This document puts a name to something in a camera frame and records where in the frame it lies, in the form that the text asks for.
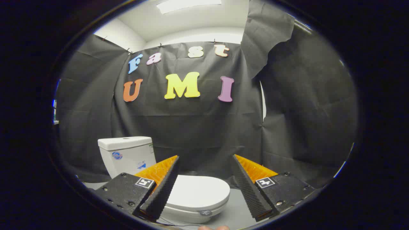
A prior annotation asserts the black backdrop cloth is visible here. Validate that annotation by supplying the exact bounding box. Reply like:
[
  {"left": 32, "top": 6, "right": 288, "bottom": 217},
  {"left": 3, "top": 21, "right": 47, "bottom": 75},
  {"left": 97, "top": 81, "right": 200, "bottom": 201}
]
[{"left": 55, "top": 0, "right": 359, "bottom": 189}]

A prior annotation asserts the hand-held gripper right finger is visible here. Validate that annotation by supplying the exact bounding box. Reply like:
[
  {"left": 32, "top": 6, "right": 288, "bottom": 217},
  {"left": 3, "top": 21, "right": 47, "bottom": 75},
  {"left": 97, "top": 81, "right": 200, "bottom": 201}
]
[{"left": 232, "top": 154, "right": 315, "bottom": 222}]

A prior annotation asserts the white toilet bowl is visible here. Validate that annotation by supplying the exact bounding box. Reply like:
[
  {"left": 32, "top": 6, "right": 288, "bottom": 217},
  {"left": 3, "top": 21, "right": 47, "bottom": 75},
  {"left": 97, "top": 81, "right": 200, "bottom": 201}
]
[{"left": 159, "top": 209, "right": 224, "bottom": 224}]

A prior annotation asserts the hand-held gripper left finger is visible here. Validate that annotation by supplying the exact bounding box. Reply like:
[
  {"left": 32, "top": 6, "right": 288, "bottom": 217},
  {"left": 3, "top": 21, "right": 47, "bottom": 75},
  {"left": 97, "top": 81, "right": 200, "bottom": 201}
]
[{"left": 95, "top": 155, "right": 180, "bottom": 222}]

